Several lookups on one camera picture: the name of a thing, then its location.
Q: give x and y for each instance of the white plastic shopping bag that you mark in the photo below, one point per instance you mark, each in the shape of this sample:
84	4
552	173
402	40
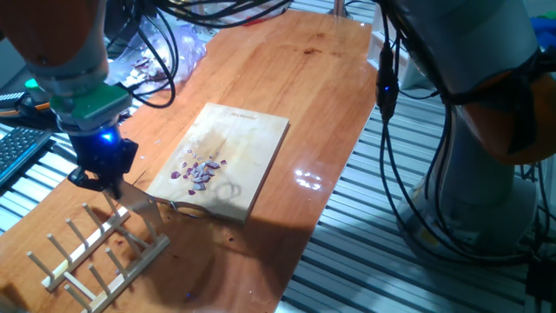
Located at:
260	19

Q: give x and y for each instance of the orange black teach pendant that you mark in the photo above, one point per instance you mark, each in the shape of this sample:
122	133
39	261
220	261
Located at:
13	111

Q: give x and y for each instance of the wooden peg rack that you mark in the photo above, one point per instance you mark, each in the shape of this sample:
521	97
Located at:
91	248

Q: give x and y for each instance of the black keyboard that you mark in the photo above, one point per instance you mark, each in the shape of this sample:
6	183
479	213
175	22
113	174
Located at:
19	150

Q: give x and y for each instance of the blue plastic bag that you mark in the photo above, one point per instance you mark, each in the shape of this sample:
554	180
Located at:
545	30

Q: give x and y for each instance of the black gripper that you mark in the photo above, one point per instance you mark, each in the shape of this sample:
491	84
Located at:
100	152

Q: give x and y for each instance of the red onion half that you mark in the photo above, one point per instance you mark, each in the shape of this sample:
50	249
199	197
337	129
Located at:
200	174

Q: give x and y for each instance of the black filament spool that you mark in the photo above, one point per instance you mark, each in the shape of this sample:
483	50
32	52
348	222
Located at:
119	21

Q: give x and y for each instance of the aluminium frame strut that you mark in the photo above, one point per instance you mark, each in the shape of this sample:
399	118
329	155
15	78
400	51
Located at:
340	8

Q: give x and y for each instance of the clear purple plastic bag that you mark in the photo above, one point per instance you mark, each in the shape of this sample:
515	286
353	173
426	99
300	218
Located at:
191	48

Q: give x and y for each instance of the wooden cutting board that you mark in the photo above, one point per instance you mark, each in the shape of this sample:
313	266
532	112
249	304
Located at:
247	143

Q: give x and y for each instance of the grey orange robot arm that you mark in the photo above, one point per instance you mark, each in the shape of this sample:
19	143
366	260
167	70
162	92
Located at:
478	35

